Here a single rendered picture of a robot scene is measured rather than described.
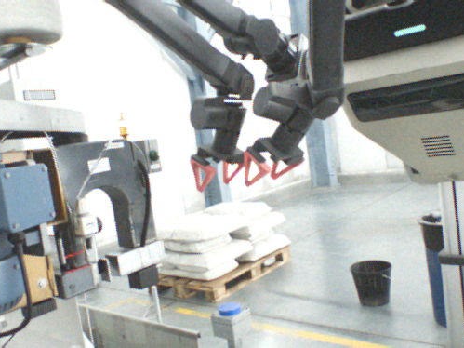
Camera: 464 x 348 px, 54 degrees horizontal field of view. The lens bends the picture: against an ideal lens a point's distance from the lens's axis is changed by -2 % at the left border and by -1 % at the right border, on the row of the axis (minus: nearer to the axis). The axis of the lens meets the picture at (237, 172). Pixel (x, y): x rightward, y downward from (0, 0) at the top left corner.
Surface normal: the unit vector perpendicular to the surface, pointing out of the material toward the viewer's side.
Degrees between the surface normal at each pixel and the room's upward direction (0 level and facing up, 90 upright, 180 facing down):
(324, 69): 133
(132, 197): 90
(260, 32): 103
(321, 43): 143
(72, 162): 90
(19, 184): 90
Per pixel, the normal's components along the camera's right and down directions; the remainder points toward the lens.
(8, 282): 0.95, -0.09
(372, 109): -0.39, 0.75
